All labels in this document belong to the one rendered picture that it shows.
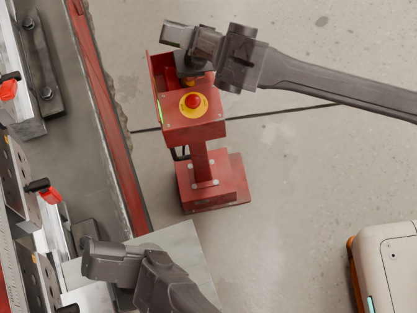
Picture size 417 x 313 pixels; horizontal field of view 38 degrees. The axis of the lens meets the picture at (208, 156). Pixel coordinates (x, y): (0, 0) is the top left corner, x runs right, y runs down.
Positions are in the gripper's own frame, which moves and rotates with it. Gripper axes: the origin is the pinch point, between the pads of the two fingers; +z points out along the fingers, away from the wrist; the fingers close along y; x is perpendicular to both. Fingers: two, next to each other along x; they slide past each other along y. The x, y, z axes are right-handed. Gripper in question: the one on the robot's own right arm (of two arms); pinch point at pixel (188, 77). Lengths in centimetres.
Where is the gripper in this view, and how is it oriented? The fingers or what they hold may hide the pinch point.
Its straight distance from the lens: 158.0
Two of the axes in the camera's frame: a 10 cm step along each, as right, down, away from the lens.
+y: -9.6, 1.1, -2.7
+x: 2.0, 9.2, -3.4
